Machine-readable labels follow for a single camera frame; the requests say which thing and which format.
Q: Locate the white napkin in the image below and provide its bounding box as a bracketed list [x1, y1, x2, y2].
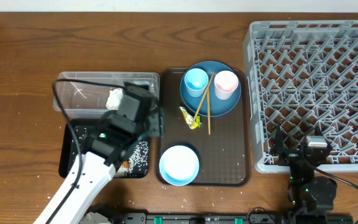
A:
[106, 88, 124, 110]

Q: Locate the white rice pile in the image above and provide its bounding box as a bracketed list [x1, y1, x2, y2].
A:
[70, 125, 150, 175]

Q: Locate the orange carrot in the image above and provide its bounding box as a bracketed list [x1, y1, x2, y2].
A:
[122, 161, 129, 169]

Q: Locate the light blue bowl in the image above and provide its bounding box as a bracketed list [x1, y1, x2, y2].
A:
[158, 145, 200, 186]

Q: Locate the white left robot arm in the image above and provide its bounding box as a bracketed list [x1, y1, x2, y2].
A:
[36, 82, 163, 223]

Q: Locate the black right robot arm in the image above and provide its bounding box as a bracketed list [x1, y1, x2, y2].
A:
[272, 126, 337, 223]

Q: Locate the grey dishwasher rack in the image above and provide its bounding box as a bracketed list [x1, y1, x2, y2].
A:
[242, 20, 358, 174]

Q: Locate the black waste tray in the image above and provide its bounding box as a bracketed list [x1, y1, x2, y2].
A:
[58, 118, 152, 179]

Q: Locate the brown serving tray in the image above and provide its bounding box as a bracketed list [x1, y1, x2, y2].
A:
[155, 68, 251, 187]

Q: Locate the yellow green wrapper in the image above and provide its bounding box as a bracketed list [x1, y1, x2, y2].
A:
[179, 106, 202, 129]

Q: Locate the clear plastic bin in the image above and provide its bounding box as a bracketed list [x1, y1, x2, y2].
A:
[56, 72, 160, 119]

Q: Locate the light blue cup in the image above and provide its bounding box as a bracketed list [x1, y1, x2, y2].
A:
[184, 68, 209, 97]

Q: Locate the wooden chopstick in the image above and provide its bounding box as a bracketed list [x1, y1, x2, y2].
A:
[206, 89, 211, 135]
[192, 71, 215, 124]

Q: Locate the dark blue plate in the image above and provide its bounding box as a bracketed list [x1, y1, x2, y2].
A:
[180, 61, 241, 117]

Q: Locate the pink cup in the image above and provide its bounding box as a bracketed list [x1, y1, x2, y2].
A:
[214, 70, 239, 100]

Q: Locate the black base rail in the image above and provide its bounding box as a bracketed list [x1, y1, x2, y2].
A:
[80, 212, 289, 224]

